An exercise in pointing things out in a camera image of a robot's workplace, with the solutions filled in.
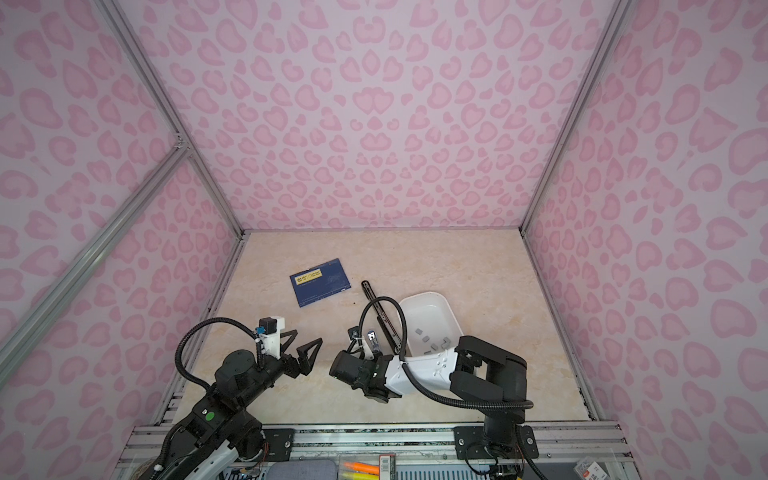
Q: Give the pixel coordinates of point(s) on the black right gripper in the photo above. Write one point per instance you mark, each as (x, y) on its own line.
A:
(355, 386)

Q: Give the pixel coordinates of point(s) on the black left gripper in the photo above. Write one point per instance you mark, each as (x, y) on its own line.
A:
(304, 364)

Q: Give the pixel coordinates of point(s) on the black long stapler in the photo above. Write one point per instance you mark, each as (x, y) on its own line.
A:
(392, 337)

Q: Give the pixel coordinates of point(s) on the light blue mini stapler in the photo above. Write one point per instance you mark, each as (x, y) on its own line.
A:
(371, 347)

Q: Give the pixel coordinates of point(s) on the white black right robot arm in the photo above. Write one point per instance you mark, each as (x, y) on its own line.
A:
(473, 375)

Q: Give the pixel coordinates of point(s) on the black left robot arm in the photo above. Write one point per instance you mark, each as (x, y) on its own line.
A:
(219, 430)

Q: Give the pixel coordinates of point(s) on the blue book yellow label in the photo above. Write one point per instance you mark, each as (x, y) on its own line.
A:
(319, 282)

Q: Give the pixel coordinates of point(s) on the white plastic tray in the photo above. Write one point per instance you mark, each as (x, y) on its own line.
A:
(432, 313)

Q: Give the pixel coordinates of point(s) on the orange marker pen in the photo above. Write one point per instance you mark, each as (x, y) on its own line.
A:
(362, 468)

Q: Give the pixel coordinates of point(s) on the yellow marker pen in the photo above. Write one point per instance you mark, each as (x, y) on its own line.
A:
(350, 475)

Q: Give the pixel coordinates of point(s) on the grey foam pad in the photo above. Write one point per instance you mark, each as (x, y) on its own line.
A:
(322, 469)

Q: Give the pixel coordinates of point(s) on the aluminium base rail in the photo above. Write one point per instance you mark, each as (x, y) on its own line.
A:
(556, 449)

